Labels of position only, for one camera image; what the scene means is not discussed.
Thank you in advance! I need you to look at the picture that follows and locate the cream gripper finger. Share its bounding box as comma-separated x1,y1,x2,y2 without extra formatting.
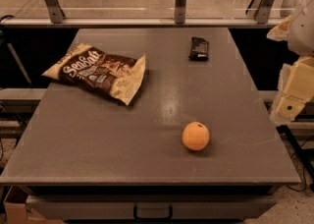
269,92,305,123
267,16,291,41

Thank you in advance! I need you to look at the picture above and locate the brown sea salt chip bag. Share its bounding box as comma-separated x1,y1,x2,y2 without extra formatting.
43,43,146,105

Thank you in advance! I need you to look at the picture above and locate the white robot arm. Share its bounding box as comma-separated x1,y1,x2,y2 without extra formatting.
267,0,314,123

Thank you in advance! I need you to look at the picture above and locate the black stand leg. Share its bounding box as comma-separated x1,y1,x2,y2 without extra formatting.
277,125,314,193

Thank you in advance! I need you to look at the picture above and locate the black candy bar wrapper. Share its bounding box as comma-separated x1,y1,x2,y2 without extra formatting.
188,37,209,61

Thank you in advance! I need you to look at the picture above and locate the orange ball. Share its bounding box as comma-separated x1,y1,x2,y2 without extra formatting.
182,122,210,151

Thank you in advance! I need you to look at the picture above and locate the cardboard box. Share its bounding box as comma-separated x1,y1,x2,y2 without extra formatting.
4,187,64,224

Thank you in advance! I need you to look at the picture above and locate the right metal bracket post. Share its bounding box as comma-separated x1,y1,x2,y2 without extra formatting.
254,0,275,24

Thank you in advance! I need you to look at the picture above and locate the grey drawer with handle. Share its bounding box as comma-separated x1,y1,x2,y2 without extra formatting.
26,195,277,221

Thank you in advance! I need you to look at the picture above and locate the metal rail beam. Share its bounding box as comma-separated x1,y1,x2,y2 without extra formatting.
1,18,282,28

